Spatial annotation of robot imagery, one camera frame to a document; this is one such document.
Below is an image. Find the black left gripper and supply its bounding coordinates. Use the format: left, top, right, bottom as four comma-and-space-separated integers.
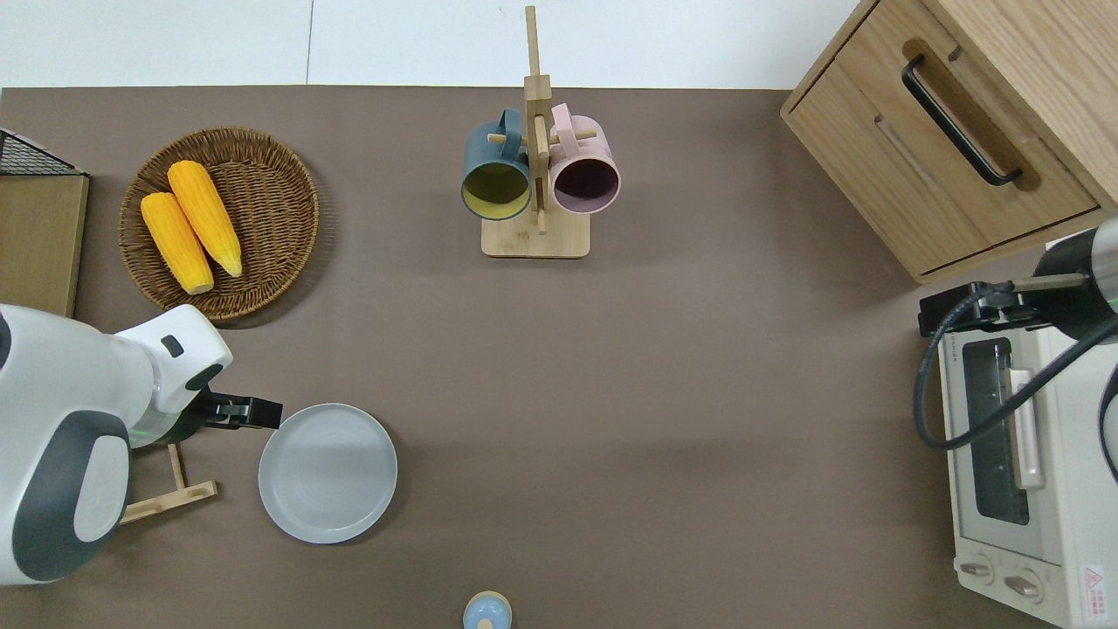
173, 384, 284, 439

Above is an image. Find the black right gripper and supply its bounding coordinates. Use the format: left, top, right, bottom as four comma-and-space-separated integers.
918, 281, 1049, 338

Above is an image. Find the gray plate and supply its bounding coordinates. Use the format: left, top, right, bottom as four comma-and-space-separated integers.
258, 403, 398, 544

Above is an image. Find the wooden plate rack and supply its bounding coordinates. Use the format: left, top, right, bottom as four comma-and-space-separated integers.
118, 441, 219, 526

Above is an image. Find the wooden drawer cabinet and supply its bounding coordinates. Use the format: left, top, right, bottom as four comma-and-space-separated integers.
780, 0, 1118, 286

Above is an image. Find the yellow corn cob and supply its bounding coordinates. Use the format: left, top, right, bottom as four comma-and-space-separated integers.
141, 192, 215, 295
167, 160, 244, 279

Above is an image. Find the brown wicker basket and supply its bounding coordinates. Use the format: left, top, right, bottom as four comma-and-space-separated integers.
119, 128, 320, 321

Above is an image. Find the white toaster oven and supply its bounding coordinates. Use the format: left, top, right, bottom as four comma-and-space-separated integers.
938, 229, 1118, 629

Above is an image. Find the blue service bell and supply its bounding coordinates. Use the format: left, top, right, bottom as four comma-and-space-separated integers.
463, 591, 513, 629

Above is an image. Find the wooden mug tree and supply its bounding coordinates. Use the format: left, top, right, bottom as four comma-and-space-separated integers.
481, 5, 599, 259

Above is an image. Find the brown table mat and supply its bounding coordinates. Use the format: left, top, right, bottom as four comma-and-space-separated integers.
0, 85, 1118, 629

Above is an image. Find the dark blue mug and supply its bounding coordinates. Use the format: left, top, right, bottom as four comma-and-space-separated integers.
460, 107, 533, 221

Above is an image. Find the pink mug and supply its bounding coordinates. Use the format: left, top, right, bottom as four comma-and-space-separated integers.
548, 103, 622, 216

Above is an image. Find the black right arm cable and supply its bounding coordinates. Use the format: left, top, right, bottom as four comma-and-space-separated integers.
914, 287, 1118, 452

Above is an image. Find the white toaster oven handle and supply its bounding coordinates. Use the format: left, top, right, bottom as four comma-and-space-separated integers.
1008, 368, 1046, 491

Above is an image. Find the black cabinet handle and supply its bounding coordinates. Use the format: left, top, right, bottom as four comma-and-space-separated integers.
901, 54, 1024, 187

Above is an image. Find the wooden shelf with wire grid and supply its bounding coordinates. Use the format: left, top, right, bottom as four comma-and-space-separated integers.
0, 128, 91, 319

